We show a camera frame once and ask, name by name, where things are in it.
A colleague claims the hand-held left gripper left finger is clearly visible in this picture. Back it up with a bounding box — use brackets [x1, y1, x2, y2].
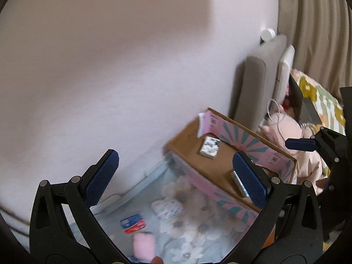
[30, 149, 130, 264]

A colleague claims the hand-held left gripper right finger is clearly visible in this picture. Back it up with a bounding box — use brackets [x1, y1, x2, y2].
[220, 151, 323, 264]

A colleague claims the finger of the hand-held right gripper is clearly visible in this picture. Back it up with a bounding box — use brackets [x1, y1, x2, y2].
[285, 126, 347, 169]

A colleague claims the person's right hand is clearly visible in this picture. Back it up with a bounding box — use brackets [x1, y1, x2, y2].
[316, 179, 330, 196]

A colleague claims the white blue ribbed item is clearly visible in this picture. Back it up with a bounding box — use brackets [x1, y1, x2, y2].
[229, 170, 251, 198]

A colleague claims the large pink plush toy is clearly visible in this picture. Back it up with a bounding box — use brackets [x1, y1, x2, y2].
[258, 113, 329, 193]

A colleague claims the pink teal cardboard box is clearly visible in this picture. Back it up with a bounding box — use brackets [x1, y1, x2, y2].
[165, 107, 299, 224]

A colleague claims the black laptop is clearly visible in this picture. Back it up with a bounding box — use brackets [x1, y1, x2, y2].
[289, 74, 321, 124]

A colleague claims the small white printed box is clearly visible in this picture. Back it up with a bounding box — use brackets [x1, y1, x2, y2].
[199, 136, 222, 159]

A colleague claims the yellow floral blanket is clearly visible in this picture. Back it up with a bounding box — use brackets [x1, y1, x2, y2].
[290, 69, 347, 135]

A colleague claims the red blue white packet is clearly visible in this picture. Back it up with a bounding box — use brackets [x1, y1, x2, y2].
[120, 214, 146, 234]

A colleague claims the orange object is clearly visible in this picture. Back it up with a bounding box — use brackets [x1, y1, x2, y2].
[263, 229, 276, 249]

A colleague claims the white patterned cloth bundle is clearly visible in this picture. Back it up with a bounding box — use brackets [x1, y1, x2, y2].
[151, 198, 183, 220]

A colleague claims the light blue floral bedsheet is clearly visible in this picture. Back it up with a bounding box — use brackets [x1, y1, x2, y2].
[66, 154, 264, 264]

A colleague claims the white cushion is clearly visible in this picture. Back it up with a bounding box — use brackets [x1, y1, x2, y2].
[275, 45, 295, 105]

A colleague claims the grey padded headboard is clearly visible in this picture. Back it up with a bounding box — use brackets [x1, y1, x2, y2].
[232, 34, 288, 132]

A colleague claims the small pink fluffy item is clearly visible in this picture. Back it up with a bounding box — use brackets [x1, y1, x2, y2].
[133, 232, 156, 262]

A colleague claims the beige curtain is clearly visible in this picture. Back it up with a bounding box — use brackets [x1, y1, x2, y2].
[278, 0, 352, 97]

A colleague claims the white cable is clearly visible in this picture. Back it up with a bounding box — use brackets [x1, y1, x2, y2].
[265, 97, 286, 143]

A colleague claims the round white wall device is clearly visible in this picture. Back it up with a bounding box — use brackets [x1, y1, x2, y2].
[260, 28, 275, 44]

